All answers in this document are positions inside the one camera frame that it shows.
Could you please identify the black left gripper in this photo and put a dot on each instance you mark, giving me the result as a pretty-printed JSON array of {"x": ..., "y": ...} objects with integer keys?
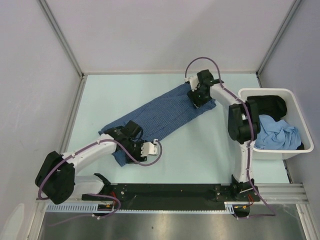
[{"x": 137, "y": 156}]

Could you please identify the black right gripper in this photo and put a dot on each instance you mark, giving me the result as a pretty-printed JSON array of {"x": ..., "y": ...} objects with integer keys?
[{"x": 192, "y": 95}]

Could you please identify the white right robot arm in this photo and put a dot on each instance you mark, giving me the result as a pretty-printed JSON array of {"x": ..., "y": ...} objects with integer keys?
[{"x": 243, "y": 126}]

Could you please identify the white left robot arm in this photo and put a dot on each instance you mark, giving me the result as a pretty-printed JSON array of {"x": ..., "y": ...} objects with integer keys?
[{"x": 56, "y": 177}]

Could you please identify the black garment in bin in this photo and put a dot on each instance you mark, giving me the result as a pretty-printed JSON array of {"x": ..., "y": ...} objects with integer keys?
[{"x": 271, "y": 105}]

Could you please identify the light blue garment in bin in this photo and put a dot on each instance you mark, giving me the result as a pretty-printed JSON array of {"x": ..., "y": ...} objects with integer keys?
[{"x": 277, "y": 135}]

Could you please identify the white plastic bin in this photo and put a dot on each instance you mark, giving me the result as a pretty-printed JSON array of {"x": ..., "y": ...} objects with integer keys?
[{"x": 294, "y": 117}]

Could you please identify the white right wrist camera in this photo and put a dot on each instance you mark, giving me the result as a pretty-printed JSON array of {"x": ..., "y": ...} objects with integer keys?
[{"x": 193, "y": 82}]

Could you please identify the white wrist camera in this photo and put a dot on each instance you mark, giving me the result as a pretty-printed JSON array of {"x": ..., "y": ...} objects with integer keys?
[
  {"x": 149, "y": 148},
  {"x": 193, "y": 82}
]

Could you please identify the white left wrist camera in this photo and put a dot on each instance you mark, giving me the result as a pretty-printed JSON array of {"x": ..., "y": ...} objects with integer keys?
[{"x": 149, "y": 148}]

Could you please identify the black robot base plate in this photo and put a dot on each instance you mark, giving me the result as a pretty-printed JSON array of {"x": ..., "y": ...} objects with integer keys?
[{"x": 176, "y": 197}]

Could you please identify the left aluminium corner post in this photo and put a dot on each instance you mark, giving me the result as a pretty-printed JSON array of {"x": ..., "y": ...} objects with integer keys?
[{"x": 49, "y": 15}]

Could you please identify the aluminium corner post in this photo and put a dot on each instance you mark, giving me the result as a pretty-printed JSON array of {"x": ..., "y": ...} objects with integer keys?
[
  {"x": 49, "y": 15},
  {"x": 293, "y": 9}
]

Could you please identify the white slotted cable duct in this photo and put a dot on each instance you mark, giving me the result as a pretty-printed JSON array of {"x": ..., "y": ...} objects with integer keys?
[{"x": 73, "y": 208}]

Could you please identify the aluminium front rail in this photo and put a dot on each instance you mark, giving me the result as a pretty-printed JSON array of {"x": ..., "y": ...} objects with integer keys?
[{"x": 278, "y": 192}]

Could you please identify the right aluminium corner post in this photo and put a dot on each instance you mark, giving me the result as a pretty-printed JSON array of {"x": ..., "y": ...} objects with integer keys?
[{"x": 293, "y": 9}]

